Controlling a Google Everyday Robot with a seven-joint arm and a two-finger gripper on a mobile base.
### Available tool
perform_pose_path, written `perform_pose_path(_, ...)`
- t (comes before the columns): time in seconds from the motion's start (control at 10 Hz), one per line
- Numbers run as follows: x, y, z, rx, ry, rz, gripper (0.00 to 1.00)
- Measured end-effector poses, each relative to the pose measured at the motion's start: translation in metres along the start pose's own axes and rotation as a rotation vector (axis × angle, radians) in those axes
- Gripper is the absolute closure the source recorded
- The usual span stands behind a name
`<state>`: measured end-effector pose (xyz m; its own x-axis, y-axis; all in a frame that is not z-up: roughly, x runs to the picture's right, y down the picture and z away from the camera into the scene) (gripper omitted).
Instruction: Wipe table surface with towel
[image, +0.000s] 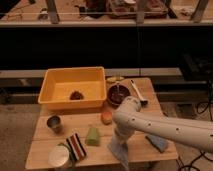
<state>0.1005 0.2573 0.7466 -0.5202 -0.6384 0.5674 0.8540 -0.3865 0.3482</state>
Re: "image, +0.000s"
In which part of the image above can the grey cloth towel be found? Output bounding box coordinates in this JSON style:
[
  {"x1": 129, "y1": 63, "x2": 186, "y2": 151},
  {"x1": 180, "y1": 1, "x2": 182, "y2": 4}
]
[{"x1": 108, "y1": 135, "x2": 129, "y2": 171}]

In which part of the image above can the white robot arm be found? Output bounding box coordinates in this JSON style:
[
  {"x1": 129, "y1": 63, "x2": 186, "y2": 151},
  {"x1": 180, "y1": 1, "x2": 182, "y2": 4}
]
[{"x1": 113, "y1": 96, "x2": 213, "y2": 153}]

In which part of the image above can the yellow banana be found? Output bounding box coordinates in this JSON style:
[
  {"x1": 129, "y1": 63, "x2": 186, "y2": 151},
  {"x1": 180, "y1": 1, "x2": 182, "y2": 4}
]
[{"x1": 106, "y1": 76, "x2": 124, "y2": 83}]

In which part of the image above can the utensil in bowl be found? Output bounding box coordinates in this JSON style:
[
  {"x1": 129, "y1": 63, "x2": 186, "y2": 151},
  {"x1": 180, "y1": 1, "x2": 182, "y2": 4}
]
[{"x1": 116, "y1": 82, "x2": 120, "y2": 94}]

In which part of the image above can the dark brown bowl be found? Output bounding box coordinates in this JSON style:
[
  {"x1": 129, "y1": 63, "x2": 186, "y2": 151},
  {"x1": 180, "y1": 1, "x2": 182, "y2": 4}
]
[{"x1": 107, "y1": 84, "x2": 130, "y2": 106}]

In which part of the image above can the orange fruit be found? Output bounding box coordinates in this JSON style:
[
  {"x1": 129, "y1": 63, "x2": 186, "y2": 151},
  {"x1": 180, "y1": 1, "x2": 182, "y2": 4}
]
[{"x1": 101, "y1": 111, "x2": 112, "y2": 125}]

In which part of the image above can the brown object in bin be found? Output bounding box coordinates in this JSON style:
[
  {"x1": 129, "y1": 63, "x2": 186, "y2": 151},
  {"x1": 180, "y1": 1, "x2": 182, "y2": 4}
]
[{"x1": 70, "y1": 91, "x2": 84, "y2": 100}]

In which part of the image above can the white spoon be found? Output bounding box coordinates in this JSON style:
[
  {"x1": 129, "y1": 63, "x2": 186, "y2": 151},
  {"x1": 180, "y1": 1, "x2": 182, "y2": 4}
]
[{"x1": 130, "y1": 80, "x2": 148, "y2": 106}]

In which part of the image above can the yellow plastic bin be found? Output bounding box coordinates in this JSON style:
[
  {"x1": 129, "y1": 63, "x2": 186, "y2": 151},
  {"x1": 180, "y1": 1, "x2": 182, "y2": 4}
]
[{"x1": 38, "y1": 67, "x2": 107, "y2": 110}]

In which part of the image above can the green rolled cloth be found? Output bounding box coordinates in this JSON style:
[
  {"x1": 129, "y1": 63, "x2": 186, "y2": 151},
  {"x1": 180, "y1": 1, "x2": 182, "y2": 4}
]
[{"x1": 85, "y1": 127, "x2": 100, "y2": 146}]

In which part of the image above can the small metal cup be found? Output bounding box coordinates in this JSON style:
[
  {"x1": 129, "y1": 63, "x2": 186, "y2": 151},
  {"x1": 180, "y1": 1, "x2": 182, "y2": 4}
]
[{"x1": 47, "y1": 115, "x2": 62, "y2": 134}]

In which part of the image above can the wooden table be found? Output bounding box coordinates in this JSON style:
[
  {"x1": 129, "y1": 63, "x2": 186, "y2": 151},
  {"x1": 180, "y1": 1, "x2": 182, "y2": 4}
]
[{"x1": 24, "y1": 77, "x2": 179, "y2": 171}]

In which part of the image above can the blue sponge block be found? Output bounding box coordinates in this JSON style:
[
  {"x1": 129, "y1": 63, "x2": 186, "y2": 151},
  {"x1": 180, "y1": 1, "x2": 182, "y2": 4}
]
[{"x1": 146, "y1": 134, "x2": 168, "y2": 153}]

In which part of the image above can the large silver can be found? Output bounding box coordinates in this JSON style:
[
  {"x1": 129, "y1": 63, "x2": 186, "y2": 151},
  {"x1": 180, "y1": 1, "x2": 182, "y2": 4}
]
[{"x1": 48, "y1": 145, "x2": 71, "y2": 168}]

